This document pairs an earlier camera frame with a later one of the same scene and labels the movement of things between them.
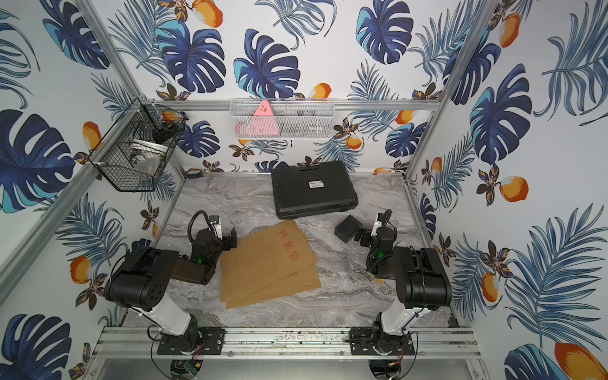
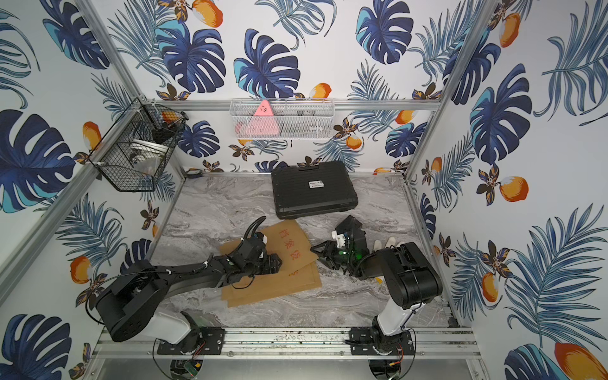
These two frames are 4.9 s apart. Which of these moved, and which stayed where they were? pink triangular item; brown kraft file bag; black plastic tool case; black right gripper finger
Moved: black right gripper finger
Stayed: black plastic tool case; brown kraft file bag; pink triangular item
